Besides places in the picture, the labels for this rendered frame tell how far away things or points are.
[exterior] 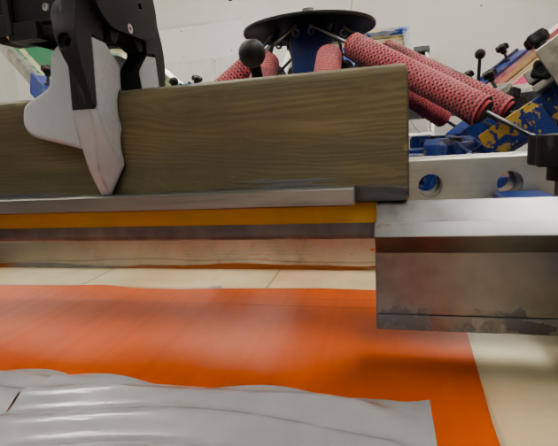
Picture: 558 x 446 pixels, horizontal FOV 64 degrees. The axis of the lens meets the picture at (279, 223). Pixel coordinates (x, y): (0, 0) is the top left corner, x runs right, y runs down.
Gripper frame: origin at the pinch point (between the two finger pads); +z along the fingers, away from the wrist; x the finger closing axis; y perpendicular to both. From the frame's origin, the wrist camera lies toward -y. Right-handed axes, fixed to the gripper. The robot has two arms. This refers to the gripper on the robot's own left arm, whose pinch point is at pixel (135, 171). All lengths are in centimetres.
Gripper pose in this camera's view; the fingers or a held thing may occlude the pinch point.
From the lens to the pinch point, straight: 31.8
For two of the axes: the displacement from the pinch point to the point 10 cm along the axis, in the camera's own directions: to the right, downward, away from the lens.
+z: 0.6, 9.8, 1.9
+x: -2.3, 2.0, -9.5
